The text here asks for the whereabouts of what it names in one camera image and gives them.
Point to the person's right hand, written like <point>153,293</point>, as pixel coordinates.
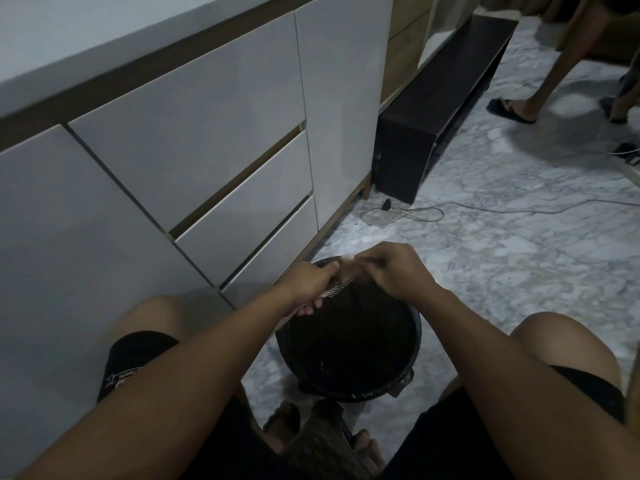
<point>400,274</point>

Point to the person's left hand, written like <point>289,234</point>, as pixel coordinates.
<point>307,284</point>

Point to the pink hairbrush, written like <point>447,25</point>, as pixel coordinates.
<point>340,284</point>

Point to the person's right forearm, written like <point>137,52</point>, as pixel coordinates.
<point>525,404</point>

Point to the person's left forearm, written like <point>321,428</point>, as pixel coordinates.
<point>165,389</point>

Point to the person's left foot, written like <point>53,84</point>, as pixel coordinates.
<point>281,424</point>

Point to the person's foot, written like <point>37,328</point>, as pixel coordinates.
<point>367,452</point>
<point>281,424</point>

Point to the person's left leg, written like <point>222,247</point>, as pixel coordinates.
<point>150,314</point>

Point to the person's leg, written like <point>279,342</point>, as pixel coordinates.
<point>150,314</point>
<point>565,339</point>

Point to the person's right leg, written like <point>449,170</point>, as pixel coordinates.
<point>565,339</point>

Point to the person's right foot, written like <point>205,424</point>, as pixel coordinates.
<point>367,452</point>

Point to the person's black shorts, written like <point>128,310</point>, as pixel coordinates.
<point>135,359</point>

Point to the small black plug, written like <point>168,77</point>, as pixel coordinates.
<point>386,203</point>

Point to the black round trash bin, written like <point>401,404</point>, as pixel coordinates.
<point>350,344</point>

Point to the dark lattice plastic lid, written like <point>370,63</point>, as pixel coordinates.
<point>320,444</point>

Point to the black low tv bench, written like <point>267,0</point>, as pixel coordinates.
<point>440,104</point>

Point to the narrow white cabinet door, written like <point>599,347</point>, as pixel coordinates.
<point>340,104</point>

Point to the tall white drawer front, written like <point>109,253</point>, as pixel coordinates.
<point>200,124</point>

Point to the wide white cabinet door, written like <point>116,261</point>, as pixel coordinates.
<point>75,294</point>

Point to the black power adapter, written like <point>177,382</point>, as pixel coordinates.
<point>625,148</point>

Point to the brown sofa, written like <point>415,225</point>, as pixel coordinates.
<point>615,39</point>

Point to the white drawer cabinet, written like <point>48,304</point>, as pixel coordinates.
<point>50,34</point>

